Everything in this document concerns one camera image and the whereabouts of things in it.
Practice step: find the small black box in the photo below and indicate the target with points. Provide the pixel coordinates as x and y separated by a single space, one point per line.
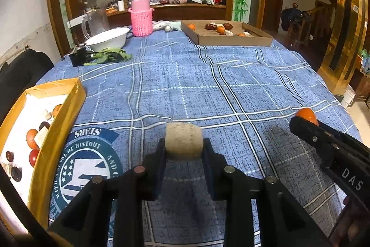
79 57

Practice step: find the dark brown mangosteen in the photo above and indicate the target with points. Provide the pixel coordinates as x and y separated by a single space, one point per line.
16 173

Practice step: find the orange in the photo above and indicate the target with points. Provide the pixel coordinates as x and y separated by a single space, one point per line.
31 139
308 115
58 109

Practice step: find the dark jacket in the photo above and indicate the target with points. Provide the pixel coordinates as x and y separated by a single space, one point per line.
294 18

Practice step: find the jar in pink knit sleeve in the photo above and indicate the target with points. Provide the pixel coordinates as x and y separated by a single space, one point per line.
141 18

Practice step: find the red tomato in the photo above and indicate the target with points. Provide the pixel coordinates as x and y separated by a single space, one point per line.
34 158

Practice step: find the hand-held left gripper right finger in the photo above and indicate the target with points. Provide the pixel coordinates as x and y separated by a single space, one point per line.
207 161

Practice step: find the dark wooden chair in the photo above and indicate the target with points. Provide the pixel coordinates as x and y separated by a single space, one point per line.
318 27

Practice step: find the clear glass pitcher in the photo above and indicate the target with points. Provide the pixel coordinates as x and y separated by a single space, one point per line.
96 22

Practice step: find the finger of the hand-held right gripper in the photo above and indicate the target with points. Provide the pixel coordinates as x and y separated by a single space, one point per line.
306 131
344 135

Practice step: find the green leafy vegetable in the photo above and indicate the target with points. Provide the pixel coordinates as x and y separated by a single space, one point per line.
112 55

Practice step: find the beige round peeled chunk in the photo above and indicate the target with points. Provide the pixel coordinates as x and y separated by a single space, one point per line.
183 142

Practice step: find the brown wooden door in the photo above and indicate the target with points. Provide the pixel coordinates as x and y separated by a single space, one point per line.
273 4

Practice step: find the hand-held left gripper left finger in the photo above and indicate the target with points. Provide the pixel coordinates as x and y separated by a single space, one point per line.
160 161

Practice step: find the white cloth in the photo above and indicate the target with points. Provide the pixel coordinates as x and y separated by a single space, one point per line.
167 25

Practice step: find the blue plaid tablecloth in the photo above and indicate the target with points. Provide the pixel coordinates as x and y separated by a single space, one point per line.
202 85

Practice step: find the white plastic bucket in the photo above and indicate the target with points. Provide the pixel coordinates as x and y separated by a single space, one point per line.
348 96

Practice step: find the brown cardboard tray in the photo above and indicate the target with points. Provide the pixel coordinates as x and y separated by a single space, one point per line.
231 40

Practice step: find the large dark red date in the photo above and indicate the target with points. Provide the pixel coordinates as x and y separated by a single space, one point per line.
227 25

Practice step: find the wooden counter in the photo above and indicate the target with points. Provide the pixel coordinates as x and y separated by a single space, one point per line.
179 12

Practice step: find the yellow cardboard box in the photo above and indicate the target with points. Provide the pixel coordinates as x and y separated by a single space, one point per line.
62 131

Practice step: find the black chair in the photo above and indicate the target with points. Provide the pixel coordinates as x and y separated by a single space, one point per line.
23 67

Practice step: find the person's right hand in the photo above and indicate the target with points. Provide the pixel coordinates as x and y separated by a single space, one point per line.
351 223

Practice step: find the golden wooden cabinet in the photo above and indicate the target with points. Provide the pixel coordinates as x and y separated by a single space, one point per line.
347 33

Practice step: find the white enamel bowl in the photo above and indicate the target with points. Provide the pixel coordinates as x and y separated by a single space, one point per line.
108 38

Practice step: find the white cup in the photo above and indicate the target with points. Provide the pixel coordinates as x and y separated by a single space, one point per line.
120 5

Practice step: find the dark purple plum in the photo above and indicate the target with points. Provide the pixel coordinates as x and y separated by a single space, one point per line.
9 156
44 125

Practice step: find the beige lumpy peeled chunk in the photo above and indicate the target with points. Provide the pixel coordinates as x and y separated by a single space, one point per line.
46 114

